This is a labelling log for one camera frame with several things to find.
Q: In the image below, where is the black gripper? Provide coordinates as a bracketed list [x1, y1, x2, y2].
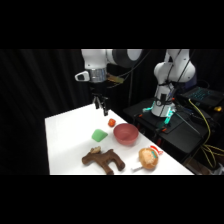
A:
[89, 81, 110, 117]

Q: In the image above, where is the pink bowl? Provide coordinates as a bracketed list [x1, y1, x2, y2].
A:
[112, 122, 140, 146]

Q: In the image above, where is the tan wrist circuit board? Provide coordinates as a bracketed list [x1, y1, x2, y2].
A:
[106, 74, 126, 85]

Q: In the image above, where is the green wedge block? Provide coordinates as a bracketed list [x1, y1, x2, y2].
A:
[91, 128, 109, 142]

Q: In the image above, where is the brown moose plush toy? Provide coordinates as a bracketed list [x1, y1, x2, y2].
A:
[81, 146, 126, 175]

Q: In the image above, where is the black curtain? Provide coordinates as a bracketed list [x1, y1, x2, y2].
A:
[0, 49, 224, 175]

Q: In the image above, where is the round orange plush toy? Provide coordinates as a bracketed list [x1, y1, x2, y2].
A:
[130, 145, 164, 173]

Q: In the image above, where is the black robot stand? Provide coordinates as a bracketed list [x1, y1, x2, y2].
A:
[122, 96, 224, 165]

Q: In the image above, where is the black laptop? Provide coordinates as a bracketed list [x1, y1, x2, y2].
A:
[180, 85, 224, 108]

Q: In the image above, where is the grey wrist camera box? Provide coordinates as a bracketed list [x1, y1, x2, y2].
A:
[74, 70, 91, 82]

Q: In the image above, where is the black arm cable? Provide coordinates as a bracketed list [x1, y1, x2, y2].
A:
[119, 49, 152, 80]

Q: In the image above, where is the yellow cable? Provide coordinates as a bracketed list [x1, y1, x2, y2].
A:
[188, 98, 224, 169]

